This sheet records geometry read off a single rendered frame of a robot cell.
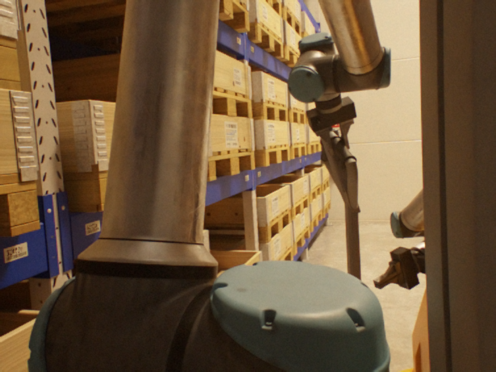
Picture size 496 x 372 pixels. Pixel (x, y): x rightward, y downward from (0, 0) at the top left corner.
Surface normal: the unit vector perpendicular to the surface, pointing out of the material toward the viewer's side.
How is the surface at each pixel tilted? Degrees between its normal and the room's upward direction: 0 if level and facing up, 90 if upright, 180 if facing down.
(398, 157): 90
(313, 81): 123
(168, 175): 79
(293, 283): 5
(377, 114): 90
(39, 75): 90
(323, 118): 118
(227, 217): 90
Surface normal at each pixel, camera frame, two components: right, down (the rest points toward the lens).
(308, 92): -0.39, 0.62
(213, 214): -0.32, 0.10
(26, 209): 0.95, -0.04
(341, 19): -0.16, 0.95
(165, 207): 0.38, -0.14
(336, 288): 0.02, -0.99
